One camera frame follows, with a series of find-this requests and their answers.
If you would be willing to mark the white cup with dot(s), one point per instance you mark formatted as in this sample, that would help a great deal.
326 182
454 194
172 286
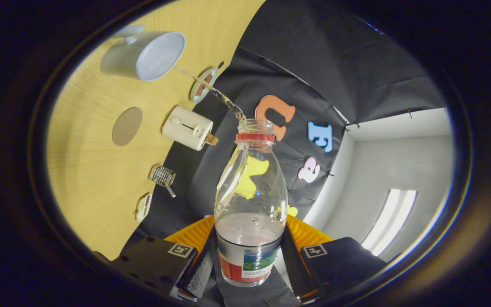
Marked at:
151 57

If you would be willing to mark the black backdrop cloth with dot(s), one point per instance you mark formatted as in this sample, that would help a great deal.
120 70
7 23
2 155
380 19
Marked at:
313 55

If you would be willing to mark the brown toast slice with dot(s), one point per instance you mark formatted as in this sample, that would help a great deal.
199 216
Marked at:
212 139

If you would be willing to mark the red food piece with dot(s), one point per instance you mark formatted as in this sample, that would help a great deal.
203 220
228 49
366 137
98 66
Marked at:
200 89
207 79

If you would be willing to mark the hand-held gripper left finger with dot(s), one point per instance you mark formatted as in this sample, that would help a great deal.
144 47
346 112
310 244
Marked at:
200 273

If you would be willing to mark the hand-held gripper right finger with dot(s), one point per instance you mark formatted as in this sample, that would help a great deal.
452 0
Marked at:
292 264

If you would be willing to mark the round brown coaster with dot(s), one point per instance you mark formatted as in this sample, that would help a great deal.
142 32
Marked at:
127 126

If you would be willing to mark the white toaster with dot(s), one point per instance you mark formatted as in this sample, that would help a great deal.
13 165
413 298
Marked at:
186 128

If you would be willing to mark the long ceiling light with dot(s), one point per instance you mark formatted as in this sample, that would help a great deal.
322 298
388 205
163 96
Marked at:
390 221

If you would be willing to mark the wooden table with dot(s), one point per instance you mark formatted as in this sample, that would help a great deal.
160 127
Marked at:
88 170

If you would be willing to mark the pale green plate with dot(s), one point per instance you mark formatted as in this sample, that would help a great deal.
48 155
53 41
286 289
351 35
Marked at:
195 97

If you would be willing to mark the clear plastic juice bottle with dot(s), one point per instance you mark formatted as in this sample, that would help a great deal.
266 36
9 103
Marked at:
249 192

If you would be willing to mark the white divided seed dish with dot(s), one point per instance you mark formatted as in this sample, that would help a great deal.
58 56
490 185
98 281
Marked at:
144 207

